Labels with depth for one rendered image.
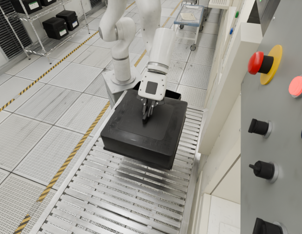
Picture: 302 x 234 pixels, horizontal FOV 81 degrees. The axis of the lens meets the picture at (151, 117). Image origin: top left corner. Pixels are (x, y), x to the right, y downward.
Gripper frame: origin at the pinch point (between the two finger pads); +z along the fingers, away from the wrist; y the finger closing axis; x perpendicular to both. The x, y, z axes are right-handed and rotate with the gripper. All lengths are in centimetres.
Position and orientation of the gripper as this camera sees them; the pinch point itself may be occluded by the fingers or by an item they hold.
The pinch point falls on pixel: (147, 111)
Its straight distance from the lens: 71.0
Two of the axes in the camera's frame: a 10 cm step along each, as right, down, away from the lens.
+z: -2.3, 9.7, 0.9
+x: 2.3, -0.4, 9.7
